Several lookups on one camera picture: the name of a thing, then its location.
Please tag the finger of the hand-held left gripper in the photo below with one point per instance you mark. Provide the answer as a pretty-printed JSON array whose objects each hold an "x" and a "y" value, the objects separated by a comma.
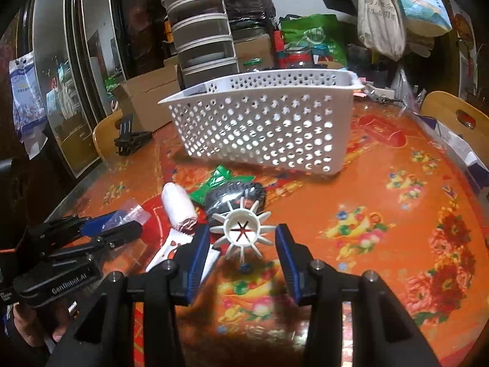
[
  {"x": 118, "y": 235},
  {"x": 101, "y": 226}
]

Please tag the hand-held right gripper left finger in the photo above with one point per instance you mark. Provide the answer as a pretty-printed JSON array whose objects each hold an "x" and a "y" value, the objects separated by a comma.
[{"x": 195, "y": 265}]

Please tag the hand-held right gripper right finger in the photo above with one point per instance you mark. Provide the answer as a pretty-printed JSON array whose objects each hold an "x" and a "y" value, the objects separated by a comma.
[{"x": 287, "y": 263}]

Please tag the clear plastic bag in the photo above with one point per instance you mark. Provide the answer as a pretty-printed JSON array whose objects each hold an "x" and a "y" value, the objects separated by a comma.
[{"x": 135, "y": 212}]

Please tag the white cloth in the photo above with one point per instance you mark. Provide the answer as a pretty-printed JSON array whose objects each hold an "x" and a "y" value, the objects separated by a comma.
[{"x": 177, "y": 206}]

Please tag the white perforated plastic basket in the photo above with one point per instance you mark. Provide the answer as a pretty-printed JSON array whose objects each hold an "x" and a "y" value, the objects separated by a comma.
[{"x": 267, "y": 122}]

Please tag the person's left hand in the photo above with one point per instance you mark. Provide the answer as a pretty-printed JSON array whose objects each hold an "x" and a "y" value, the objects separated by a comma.
[{"x": 34, "y": 325}]

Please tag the white and red flat packet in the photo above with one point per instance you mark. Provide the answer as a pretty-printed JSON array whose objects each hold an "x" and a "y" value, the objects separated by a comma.
[{"x": 172, "y": 246}]

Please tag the white spoked plastic wheel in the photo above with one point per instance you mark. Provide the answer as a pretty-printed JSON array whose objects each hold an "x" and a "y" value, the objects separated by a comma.
[{"x": 240, "y": 229}]

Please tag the black mesh pouch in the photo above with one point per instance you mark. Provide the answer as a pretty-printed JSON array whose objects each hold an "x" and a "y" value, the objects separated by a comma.
[{"x": 229, "y": 195}]

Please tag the green plastic packet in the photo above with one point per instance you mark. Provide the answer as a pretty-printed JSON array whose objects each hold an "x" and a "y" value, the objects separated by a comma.
[{"x": 214, "y": 181}]

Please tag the plain wooden chair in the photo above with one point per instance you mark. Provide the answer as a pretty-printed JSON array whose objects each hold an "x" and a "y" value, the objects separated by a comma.
[{"x": 103, "y": 137}]

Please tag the black clamp tool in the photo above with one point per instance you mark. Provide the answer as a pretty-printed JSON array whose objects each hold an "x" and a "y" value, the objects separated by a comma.
[{"x": 131, "y": 139}]

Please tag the orange floral tablecloth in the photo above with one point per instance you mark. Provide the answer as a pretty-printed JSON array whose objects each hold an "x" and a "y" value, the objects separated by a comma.
[{"x": 382, "y": 206}]

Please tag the open cardboard box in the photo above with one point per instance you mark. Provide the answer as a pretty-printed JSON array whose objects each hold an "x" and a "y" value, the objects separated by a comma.
[{"x": 149, "y": 91}]

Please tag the framed mirror panel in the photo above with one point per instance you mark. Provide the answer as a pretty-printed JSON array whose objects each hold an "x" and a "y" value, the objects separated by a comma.
[{"x": 57, "y": 84}]

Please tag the blue and white hanging packet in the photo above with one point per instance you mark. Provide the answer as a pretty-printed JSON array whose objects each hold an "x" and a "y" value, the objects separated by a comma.
[{"x": 26, "y": 95}]

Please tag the red lidded jar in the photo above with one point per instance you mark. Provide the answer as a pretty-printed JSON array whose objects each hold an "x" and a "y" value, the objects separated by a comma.
[{"x": 300, "y": 59}]

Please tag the brown cardboard box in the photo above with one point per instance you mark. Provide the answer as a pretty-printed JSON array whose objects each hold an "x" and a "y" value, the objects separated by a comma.
[{"x": 254, "y": 51}]

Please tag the stacked plastic drawer unit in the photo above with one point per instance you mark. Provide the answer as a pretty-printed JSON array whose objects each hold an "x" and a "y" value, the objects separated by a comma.
[{"x": 200, "y": 34}]

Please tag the wooden chair with cutout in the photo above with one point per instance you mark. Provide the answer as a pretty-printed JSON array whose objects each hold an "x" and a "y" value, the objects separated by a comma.
[{"x": 443, "y": 107}]

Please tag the green shopping bag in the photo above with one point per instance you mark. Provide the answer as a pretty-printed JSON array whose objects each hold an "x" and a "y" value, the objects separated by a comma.
[{"x": 317, "y": 36}]

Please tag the beige canvas tote bag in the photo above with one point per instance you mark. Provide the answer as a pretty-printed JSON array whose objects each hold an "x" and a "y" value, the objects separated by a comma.
[{"x": 382, "y": 19}]

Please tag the blue printed bag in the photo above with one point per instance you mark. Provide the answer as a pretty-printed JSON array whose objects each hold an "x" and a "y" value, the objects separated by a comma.
[{"x": 420, "y": 0}]

